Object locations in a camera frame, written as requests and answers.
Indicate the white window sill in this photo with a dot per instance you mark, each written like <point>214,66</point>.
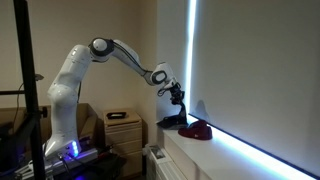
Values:
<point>213,156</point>

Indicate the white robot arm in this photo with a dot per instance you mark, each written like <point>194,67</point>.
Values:
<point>66,93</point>

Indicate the white box with picture print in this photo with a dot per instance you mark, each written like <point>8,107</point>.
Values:
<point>156,153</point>

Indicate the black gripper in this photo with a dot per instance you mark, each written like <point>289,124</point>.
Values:
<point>176,92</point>

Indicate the brown sofa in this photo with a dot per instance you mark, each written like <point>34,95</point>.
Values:
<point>88,123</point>

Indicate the red baseball cap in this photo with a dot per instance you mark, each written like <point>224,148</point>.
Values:
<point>196,131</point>

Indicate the white window blind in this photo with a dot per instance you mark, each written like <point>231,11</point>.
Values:
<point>260,66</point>

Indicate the navy baseball cap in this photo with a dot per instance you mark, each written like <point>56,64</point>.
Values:
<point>170,122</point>

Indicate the wooden drawer cabinet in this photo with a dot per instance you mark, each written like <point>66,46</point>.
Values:
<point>123,136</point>

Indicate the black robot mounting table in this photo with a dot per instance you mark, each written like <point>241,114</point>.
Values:
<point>106,163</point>

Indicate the black stand pole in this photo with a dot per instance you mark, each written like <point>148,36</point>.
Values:
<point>28,66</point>

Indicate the black sock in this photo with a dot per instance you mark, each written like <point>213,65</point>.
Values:
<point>183,113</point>

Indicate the black stand crossbar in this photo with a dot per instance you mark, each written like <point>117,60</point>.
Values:
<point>10,92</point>

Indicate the white slatted radiator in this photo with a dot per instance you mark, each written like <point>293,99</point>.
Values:
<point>166,170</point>

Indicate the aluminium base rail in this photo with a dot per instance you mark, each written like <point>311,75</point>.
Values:
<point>83,156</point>

